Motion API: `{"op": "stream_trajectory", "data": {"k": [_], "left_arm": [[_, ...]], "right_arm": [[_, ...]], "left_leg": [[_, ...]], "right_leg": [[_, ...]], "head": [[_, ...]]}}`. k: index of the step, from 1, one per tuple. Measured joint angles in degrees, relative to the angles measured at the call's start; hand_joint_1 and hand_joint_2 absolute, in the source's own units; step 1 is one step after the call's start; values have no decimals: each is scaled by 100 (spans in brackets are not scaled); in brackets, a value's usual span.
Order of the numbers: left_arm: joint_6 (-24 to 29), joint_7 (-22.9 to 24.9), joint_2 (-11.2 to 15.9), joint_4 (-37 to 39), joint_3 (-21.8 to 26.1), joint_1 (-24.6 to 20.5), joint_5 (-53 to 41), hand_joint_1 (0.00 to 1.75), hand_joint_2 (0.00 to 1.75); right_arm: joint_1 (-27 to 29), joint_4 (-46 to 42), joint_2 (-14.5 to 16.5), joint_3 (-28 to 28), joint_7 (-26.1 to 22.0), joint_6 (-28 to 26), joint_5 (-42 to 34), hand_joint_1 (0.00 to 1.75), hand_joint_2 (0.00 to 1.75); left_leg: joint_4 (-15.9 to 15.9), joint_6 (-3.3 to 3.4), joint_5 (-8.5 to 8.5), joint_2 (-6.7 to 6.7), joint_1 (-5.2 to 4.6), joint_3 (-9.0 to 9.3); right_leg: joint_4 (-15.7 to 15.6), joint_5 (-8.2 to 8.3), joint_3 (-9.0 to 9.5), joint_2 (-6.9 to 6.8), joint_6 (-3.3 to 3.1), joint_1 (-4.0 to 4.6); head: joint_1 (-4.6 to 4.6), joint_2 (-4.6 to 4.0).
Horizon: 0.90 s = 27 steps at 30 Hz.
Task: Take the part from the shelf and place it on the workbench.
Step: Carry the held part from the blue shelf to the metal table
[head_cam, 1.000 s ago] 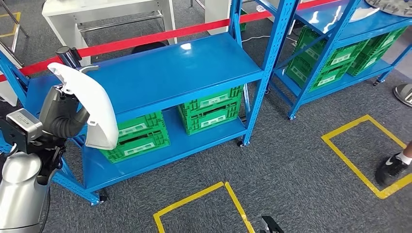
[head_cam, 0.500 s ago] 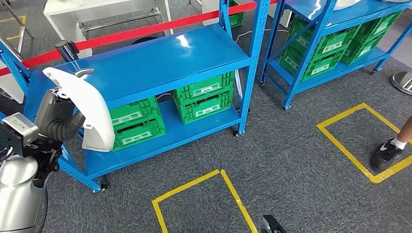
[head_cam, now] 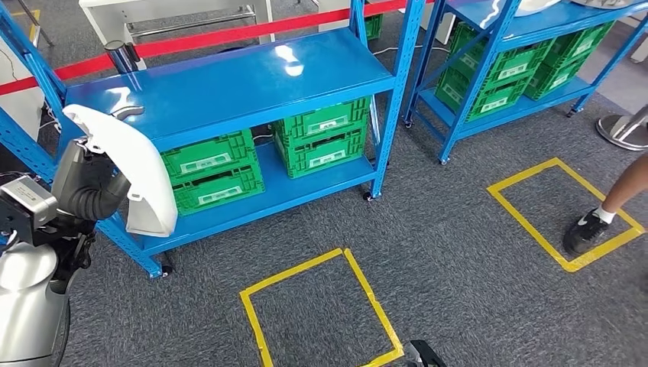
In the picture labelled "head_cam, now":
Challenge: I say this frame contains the black robot wrist bracket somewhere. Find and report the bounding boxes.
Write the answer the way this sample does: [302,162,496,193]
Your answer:
[407,340,448,367]

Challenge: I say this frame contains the chrome stanchion post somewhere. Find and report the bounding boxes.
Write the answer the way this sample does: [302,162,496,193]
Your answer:
[103,40,147,76]

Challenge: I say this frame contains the white plastic part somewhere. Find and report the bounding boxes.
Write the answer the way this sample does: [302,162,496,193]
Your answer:
[515,0,563,17]

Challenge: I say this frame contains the green plastic crate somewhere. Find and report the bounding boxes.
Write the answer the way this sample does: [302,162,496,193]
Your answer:
[543,21,616,67]
[523,54,592,101]
[273,96,371,153]
[160,128,259,186]
[434,66,533,122]
[364,14,384,41]
[449,22,556,85]
[275,126,368,180]
[170,164,266,217]

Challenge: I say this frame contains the white desk chrome rails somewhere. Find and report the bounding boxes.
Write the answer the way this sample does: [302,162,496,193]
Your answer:
[78,0,277,72]

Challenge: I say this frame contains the white curved plastic fender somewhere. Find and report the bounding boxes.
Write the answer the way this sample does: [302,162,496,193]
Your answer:
[61,103,179,239]

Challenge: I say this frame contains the kinked yellow floor tape square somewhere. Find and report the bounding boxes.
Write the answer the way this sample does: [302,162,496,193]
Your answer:
[239,248,405,367]

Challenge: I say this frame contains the red barrier belt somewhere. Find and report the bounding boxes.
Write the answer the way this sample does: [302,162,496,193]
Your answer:
[0,0,437,97]

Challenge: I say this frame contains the person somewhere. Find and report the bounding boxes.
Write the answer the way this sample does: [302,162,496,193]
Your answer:
[562,151,648,258]

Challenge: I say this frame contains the white cabinet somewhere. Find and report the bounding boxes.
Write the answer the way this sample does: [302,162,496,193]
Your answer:
[425,7,457,46]

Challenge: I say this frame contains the white partition panel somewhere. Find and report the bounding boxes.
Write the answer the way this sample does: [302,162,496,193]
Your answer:
[0,37,47,144]

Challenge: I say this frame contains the chrome stanchion base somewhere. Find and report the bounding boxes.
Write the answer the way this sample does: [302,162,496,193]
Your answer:
[596,103,648,152]

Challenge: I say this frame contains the blue metal shelf rack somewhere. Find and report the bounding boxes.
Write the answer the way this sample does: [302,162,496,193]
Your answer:
[403,0,648,166]
[0,0,429,280]

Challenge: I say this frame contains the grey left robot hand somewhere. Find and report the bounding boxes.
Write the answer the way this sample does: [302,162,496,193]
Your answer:
[52,105,146,205]

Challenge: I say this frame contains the silver plastic wheel hubcap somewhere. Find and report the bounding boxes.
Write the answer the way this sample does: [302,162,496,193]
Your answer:
[571,0,635,10]

